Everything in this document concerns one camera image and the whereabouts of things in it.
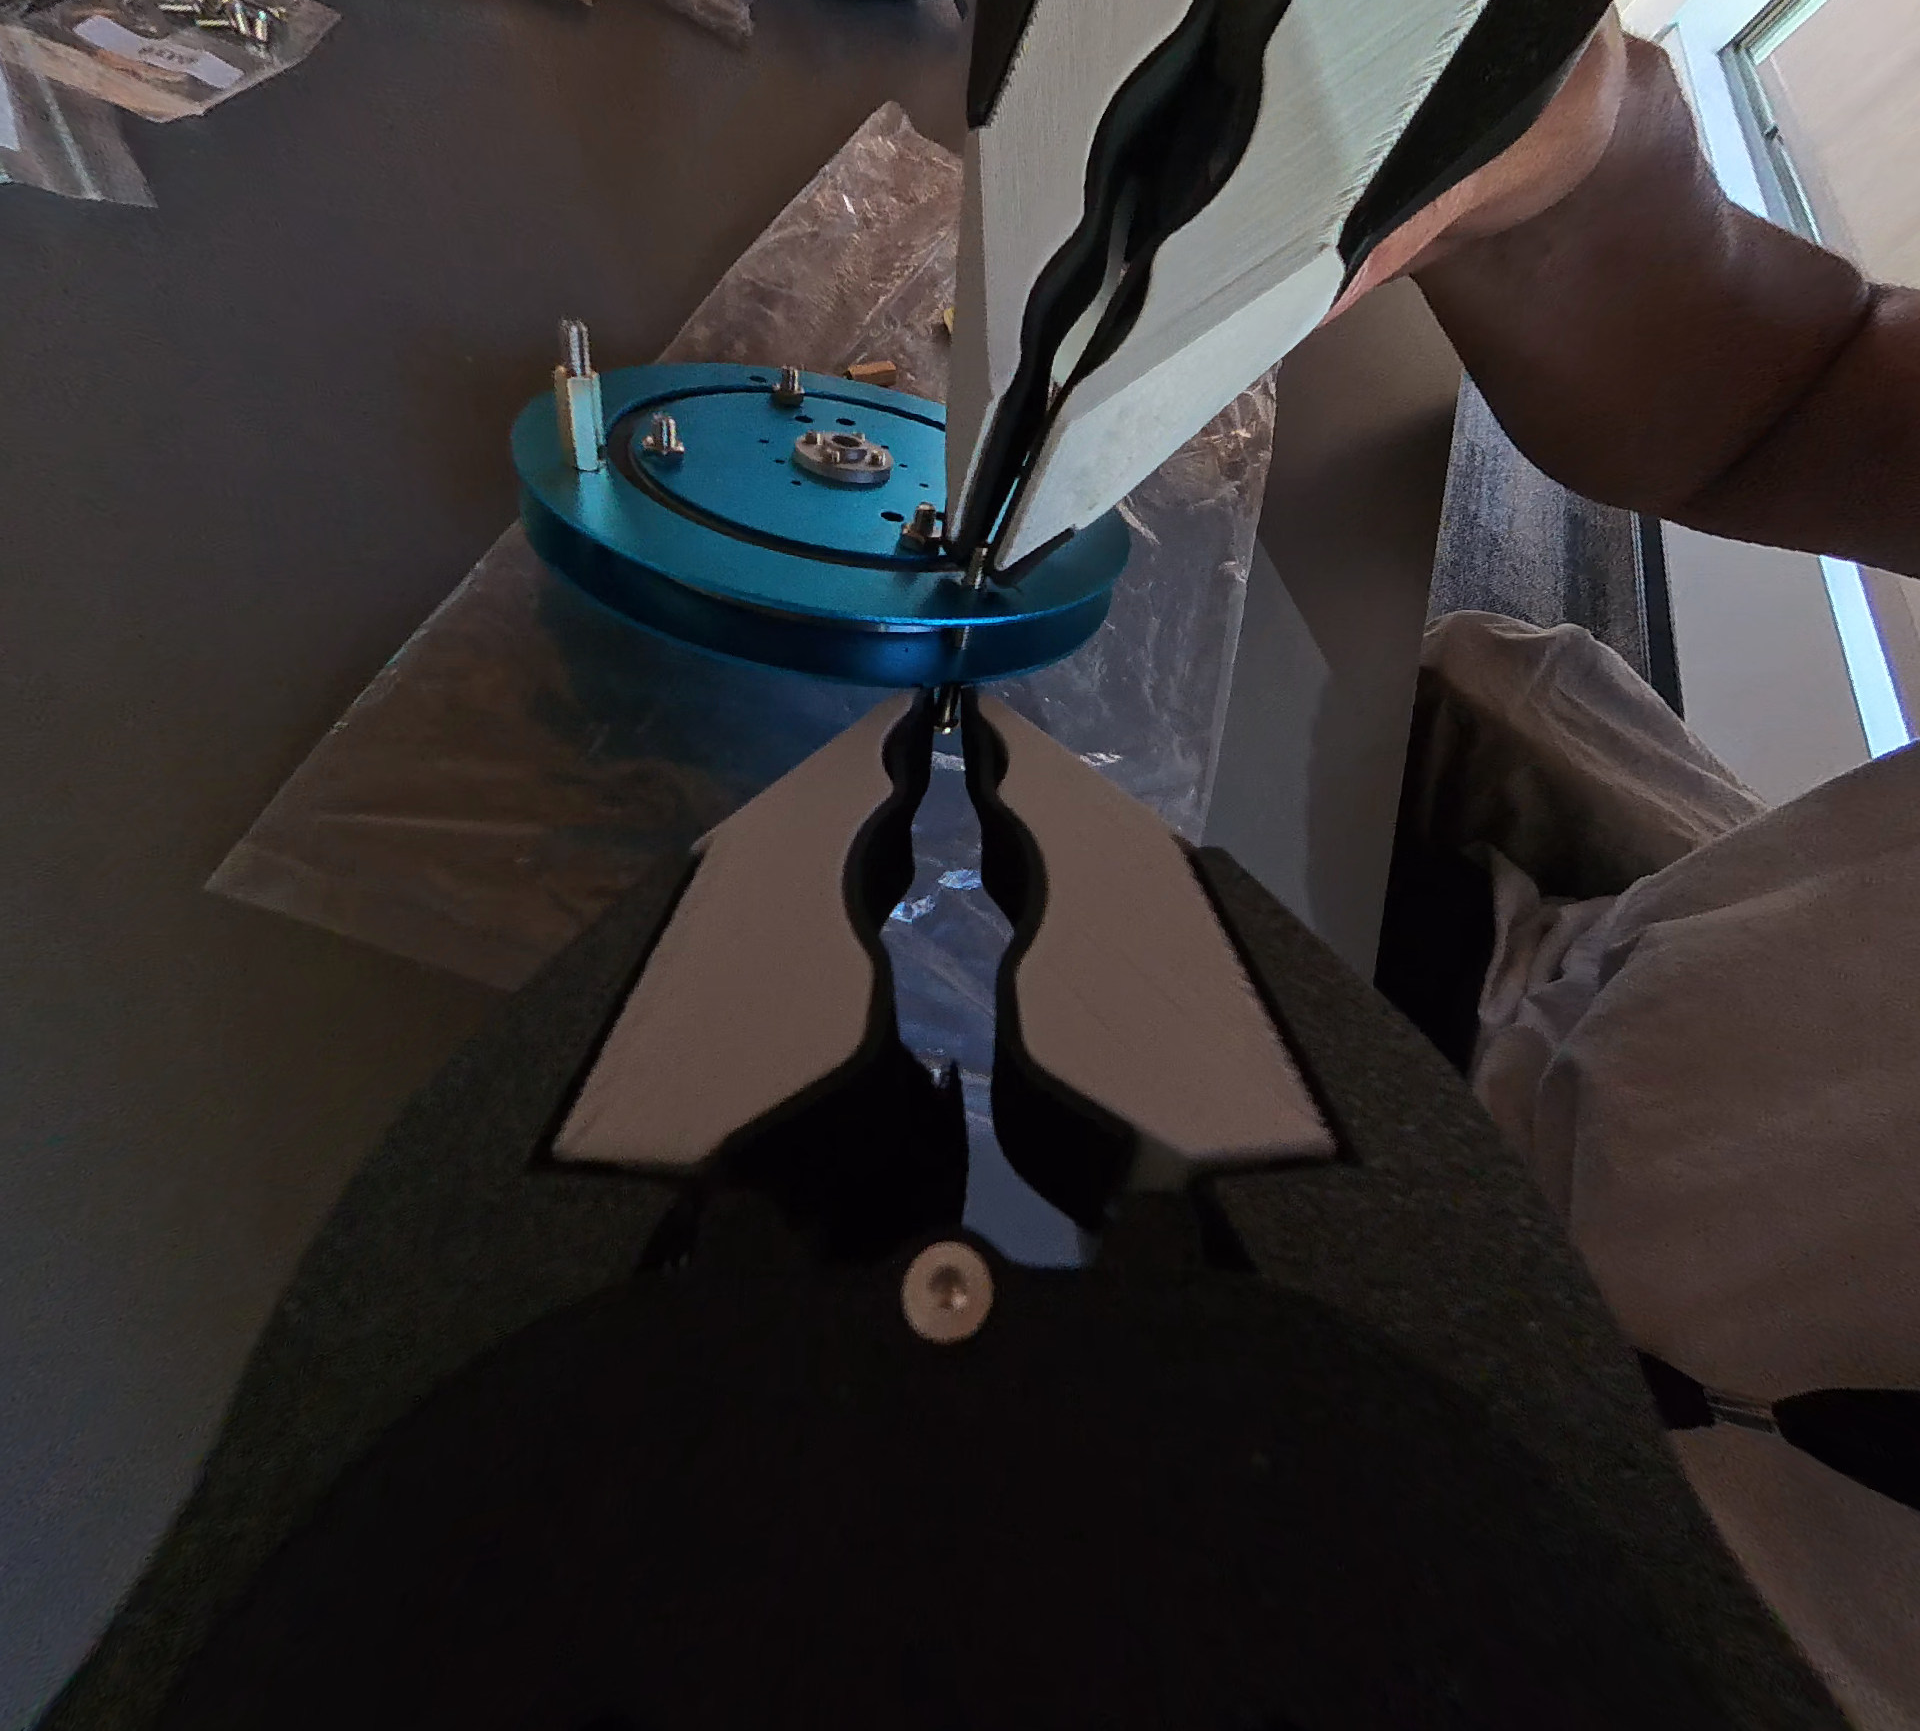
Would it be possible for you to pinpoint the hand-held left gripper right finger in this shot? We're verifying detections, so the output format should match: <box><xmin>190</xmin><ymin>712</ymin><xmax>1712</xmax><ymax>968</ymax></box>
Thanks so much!
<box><xmin>965</xmin><ymin>694</ymin><xmax>1337</xmax><ymax>1174</ymax></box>

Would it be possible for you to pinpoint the blue metal turntable disc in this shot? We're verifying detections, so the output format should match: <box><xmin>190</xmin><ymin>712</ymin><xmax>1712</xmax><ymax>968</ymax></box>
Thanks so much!
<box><xmin>509</xmin><ymin>365</ymin><xmax>1130</xmax><ymax>686</ymax></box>

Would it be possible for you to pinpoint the person's right forearm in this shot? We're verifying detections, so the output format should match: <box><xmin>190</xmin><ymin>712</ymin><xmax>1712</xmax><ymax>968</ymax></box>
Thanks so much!
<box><xmin>1325</xmin><ymin>7</ymin><xmax>1920</xmax><ymax>565</ymax></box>

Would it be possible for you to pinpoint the black lanyard strap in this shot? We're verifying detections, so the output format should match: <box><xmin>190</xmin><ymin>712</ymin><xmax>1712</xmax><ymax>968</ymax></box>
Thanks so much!
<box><xmin>1642</xmin><ymin>1356</ymin><xmax>1920</xmax><ymax>1516</ymax></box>

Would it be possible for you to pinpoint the pile of small screw bags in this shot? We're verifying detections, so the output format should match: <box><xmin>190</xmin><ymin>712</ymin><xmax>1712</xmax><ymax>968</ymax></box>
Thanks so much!
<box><xmin>0</xmin><ymin>0</ymin><xmax>759</xmax><ymax>211</ymax></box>

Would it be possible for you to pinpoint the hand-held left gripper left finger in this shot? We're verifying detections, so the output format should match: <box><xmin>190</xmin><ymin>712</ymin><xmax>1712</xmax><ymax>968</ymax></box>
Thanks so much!
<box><xmin>547</xmin><ymin>690</ymin><xmax>937</xmax><ymax>1178</ymax></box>

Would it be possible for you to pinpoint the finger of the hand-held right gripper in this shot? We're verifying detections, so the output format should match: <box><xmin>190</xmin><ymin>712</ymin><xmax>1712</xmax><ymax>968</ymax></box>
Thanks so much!
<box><xmin>989</xmin><ymin>0</ymin><xmax>1505</xmax><ymax>579</ymax></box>
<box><xmin>951</xmin><ymin>0</ymin><xmax>1217</xmax><ymax>561</ymax></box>

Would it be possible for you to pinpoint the beige roller blind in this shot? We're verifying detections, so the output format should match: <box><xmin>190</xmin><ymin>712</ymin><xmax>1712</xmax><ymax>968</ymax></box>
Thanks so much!
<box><xmin>1754</xmin><ymin>0</ymin><xmax>1920</xmax><ymax>295</ymax></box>

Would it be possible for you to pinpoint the clear plastic bag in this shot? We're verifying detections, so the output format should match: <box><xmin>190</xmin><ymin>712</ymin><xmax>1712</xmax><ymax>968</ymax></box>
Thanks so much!
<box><xmin>206</xmin><ymin>101</ymin><xmax>1278</xmax><ymax>998</ymax></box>

